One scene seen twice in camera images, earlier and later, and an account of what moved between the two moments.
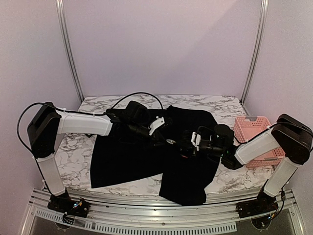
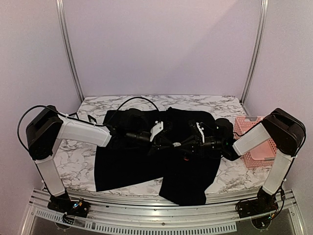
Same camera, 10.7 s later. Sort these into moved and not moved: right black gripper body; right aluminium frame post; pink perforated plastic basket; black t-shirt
Moved: right black gripper body
Not moved: black t-shirt; right aluminium frame post; pink perforated plastic basket
